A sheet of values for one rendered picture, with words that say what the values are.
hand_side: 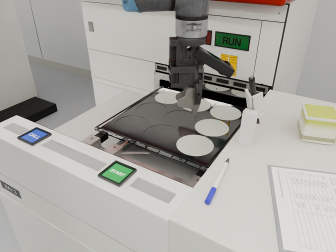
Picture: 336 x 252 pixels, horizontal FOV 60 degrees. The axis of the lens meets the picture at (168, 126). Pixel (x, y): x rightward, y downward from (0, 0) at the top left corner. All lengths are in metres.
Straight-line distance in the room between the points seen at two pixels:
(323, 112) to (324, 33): 1.73
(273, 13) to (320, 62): 1.59
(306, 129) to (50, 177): 0.59
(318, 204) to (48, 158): 0.54
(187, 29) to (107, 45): 0.67
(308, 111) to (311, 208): 0.25
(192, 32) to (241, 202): 0.38
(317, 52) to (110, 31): 1.66
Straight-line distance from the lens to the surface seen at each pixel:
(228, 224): 0.51
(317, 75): 2.53
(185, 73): 0.72
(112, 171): 0.61
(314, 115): 0.73
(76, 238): 0.81
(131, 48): 1.22
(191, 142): 0.80
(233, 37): 0.99
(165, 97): 1.04
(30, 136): 0.78
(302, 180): 0.63
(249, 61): 0.99
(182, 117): 0.92
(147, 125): 0.87
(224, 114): 0.95
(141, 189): 0.57
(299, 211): 0.56
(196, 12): 0.68
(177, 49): 0.71
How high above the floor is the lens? 1.35
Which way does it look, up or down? 31 degrees down
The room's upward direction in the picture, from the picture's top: straight up
